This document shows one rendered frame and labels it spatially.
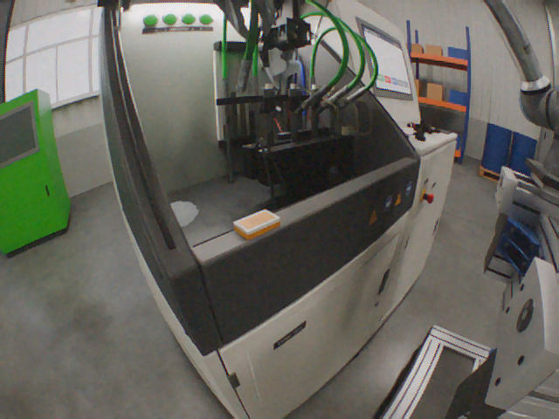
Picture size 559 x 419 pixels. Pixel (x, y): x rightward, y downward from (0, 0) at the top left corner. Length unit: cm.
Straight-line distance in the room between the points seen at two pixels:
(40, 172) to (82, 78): 196
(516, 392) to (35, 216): 319
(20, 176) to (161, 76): 242
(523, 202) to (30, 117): 326
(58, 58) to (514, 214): 478
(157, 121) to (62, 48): 388
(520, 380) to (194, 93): 89
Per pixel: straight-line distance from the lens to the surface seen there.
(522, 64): 77
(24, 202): 305
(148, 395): 131
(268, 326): 42
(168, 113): 77
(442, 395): 110
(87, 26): 463
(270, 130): 59
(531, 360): 23
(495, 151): 514
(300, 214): 35
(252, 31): 41
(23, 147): 293
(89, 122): 431
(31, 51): 456
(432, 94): 580
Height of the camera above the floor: 111
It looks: 27 degrees down
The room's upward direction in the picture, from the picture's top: 1 degrees counter-clockwise
